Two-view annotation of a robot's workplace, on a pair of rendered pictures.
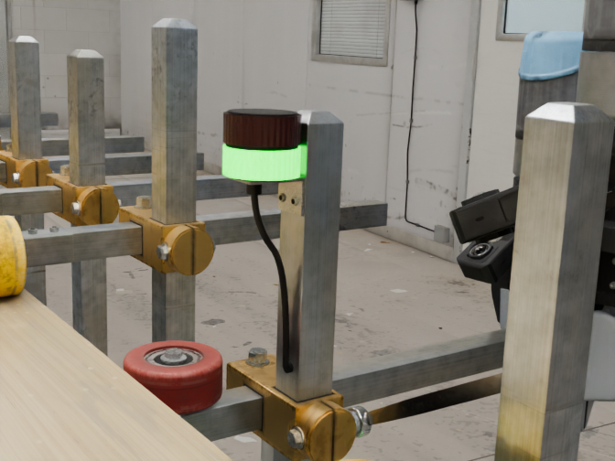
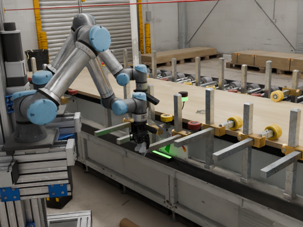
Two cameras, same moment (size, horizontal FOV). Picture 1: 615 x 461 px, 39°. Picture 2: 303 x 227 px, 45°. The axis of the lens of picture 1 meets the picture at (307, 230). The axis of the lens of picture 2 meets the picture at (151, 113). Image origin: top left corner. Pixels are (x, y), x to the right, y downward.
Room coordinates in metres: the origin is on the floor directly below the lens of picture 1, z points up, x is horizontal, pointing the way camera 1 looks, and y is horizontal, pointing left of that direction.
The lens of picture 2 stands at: (2.84, -0.40, 1.62)
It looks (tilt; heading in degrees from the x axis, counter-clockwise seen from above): 16 degrees down; 174
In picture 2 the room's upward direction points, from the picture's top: 2 degrees counter-clockwise
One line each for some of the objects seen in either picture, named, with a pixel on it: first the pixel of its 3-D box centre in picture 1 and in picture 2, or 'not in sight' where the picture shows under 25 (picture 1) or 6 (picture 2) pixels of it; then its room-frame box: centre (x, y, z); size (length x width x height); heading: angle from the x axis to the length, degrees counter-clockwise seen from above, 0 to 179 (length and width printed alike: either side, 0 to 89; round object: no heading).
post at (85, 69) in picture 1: (88, 238); (246, 146); (1.11, 0.28, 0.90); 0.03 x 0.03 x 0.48; 35
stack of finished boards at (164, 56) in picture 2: not in sight; (179, 54); (-7.85, 1.66, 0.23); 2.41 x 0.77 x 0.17; 122
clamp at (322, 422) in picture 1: (285, 409); (181, 135); (0.72, 0.01, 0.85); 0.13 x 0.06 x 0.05; 35
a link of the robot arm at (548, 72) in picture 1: (558, 85); (139, 102); (0.93, -0.25, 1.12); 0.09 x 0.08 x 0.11; 123
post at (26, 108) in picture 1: (28, 197); (292, 157); (1.32, 0.43, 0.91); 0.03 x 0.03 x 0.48; 35
